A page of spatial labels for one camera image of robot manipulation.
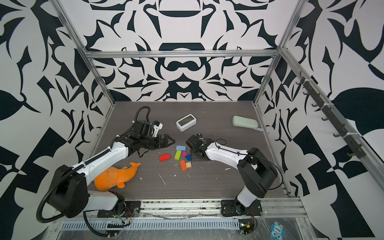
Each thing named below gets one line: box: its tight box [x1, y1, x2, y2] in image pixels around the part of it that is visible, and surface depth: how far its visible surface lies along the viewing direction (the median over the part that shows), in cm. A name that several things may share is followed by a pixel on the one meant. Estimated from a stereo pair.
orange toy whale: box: [94, 162, 141, 191], surface depth 81 cm
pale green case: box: [232, 115, 259, 129], surface depth 109 cm
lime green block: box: [174, 149, 182, 161], surface depth 93 cm
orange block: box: [180, 160, 187, 172], surface depth 89 cm
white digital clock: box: [175, 113, 197, 132], surface depth 105 cm
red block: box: [159, 153, 171, 163], surface depth 93 cm
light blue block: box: [176, 145, 187, 151], surface depth 96 cm
